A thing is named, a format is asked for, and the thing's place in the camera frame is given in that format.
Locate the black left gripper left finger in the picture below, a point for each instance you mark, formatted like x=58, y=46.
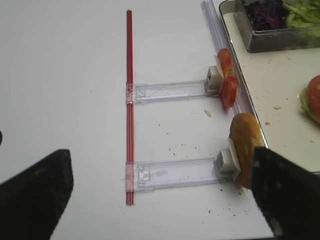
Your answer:
x=33, y=201

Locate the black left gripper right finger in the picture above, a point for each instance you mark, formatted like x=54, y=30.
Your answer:
x=287, y=195

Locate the bun base with lettuce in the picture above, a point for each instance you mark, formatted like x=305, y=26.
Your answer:
x=306, y=106

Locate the tomato slice on stack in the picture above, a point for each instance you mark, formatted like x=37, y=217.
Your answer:
x=313, y=94

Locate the standing tomato slices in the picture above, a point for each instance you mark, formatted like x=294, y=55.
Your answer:
x=228, y=89

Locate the green lettuce in container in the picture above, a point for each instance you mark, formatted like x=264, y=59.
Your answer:
x=303, y=15

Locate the white pusher block lower left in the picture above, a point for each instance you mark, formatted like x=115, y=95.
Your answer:
x=227, y=162

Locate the white pusher block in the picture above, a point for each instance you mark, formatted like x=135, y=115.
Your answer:
x=227, y=162
x=214, y=79

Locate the bun bottom half standing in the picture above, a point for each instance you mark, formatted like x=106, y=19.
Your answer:
x=246, y=136

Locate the metal tray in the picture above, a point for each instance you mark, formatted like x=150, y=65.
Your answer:
x=275, y=81

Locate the clear pusher track lower left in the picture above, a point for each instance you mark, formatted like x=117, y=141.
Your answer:
x=147, y=176

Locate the clear pusher track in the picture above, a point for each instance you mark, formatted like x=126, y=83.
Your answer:
x=149, y=93
x=147, y=176

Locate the white pusher block upper left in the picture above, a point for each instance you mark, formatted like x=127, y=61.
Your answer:
x=214, y=79

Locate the clear pusher track upper left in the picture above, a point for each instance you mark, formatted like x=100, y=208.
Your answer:
x=149, y=93

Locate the clear plastic salad container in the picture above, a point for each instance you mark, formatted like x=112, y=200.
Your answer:
x=269, y=40

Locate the purple cabbage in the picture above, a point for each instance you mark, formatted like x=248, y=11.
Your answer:
x=265, y=15

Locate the clear long rail left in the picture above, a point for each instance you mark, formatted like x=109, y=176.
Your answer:
x=221, y=40

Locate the red left guide rail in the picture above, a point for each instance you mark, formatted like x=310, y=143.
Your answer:
x=130, y=155

